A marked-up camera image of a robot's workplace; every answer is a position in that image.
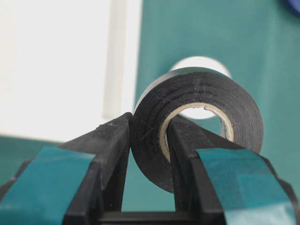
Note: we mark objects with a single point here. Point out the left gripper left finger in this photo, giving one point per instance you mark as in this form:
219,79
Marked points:
73,183

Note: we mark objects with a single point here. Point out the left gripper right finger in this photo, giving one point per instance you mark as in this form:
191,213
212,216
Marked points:
223,183

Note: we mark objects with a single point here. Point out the white tape roll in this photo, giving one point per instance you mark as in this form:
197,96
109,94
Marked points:
200,64

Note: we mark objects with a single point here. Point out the blue tape roll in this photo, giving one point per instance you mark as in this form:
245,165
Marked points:
293,6

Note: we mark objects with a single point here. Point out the white plastic tray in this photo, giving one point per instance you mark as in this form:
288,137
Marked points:
66,66

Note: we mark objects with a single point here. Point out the green table cloth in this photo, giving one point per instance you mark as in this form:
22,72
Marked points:
257,40

